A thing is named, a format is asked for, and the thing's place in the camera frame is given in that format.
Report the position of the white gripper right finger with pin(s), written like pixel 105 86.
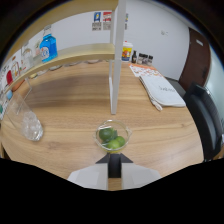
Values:
pixel 135 175

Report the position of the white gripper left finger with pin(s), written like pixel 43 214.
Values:
pixel 95 175

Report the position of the glass jar with limes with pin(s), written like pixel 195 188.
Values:
pixel 110 135

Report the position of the clear bottle with silver cap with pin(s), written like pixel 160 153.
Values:
pixel 27 55

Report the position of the clear glass with ice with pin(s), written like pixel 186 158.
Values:
pixel 30 126

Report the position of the black chair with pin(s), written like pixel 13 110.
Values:
pixel 203 120

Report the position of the orange leaflet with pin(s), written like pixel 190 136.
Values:
pixel 143 70

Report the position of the white rack with wooden shelves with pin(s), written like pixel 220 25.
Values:
pixel 117 66

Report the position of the brown door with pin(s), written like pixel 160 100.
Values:
pixel 195 60

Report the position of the red liquid bottle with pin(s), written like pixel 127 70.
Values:
pixel 9 77

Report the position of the clear bottle with orange cap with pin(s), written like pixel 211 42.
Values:
pixel 15 68

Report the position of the blue liquid bottle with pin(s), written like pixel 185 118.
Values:
pixel 48 46

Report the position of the grey wall sheet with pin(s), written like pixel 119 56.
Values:
pixel 96 26
pixel 106 25

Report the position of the blue wall poster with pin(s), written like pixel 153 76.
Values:
pixel 97 16

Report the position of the red wall poster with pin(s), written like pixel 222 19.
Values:
pixel 107 15

